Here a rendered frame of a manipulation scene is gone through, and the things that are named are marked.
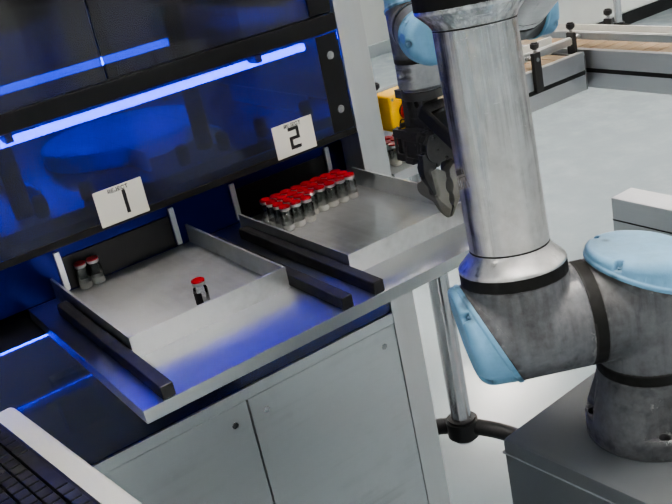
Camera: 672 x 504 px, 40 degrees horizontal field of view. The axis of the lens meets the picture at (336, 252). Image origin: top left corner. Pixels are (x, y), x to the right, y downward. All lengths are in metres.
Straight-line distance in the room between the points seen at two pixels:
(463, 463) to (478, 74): 1.65
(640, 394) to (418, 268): 0.45
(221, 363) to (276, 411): 0.57
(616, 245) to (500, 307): 0.15
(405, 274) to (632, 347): 0.45
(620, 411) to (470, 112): 0.38
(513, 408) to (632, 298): 1.65
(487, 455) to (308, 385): 0.77
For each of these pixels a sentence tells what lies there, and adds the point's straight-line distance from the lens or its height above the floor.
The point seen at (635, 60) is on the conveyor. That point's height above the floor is 0.92.
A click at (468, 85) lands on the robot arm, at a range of 0.93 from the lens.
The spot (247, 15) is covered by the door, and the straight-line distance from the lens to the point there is 1.63.
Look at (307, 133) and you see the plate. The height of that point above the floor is 1.02.
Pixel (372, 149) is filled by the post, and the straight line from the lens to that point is 1.78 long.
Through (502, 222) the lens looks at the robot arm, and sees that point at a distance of 0.96.
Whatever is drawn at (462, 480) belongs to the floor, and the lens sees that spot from 2.40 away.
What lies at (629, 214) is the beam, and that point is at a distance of 2.44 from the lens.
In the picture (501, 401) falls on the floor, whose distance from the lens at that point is 2.67.
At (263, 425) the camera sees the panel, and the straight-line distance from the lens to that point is 1.80.
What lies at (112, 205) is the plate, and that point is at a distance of 1.54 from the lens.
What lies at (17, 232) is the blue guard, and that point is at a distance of 1.50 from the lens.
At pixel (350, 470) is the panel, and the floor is 0.31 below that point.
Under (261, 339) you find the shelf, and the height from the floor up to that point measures 0.88.
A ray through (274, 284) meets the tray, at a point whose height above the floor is 0.90.
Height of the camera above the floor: 1.45
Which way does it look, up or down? 22 degrees down
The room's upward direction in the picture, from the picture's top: 12 degrees counter-clockwise
